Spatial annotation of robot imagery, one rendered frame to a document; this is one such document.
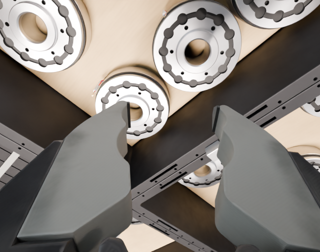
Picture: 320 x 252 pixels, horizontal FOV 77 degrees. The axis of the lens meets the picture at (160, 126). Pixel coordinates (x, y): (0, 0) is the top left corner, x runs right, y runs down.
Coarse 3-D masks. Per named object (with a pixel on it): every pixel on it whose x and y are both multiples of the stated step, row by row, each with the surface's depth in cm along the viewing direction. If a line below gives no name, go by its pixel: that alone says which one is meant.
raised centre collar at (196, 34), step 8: (192, 32) 22; (200, 32) 22; (208, 32) 22; (184, 40) 22; (192, 40) 22; (208, 40) 22; (216, 40) 22; (176, 48) 23; (184, 48) 23; (216, 48) 23; (176, 56) 23; (184, 56) 23; (208, 56) 23; (216, 56) 23; (184, 64) 24; (192, 64) 24; (200, 64) 24; (208, 64) 24; (192, 72) 24; (200, 72) 24
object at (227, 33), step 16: (176, 16) 21; (192, 16) 21; (208, 16) 21; (224, 16) 21; (160, 32) 22; (176, 32) 22; (224, 32) 22; (240, 32) 22; (160, 48) 23; (224, 48) 23; (240, 48) 23; (160, 64) 24; (176, 64) 24; (224, 64) 24; (176, 80) 26; (192, 80) 26; (208, 80) 26
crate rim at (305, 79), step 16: (288, 80) 19; (304, 80) 18; (272, 96) 19; (288, 96) 19; (256, 112) 20; (0, 128) 21; (16, 128) 22; (32, 144) 22; (208, 144) 22; (176, 160) 24; (192, 160) 24; (160, 176) 25
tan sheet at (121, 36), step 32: (96, 0) 23; (128, 0) 23; (160, 0) 23; (224, 0) 23; (96, 32) 25; (128, 32) 25; (256, 32) 25; (96, 64) 27; (128, 64) 27; (64, 96) 30; (192, 96) 30
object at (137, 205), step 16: (304, 96) 19; (272, 112) 20; (288, 112) 20; (208, 160) 24; (176, 176) 25; (144, 192) 27; (144, 208) 29; (160, 224) 31; (176, 224) 32; (192, 240) 34
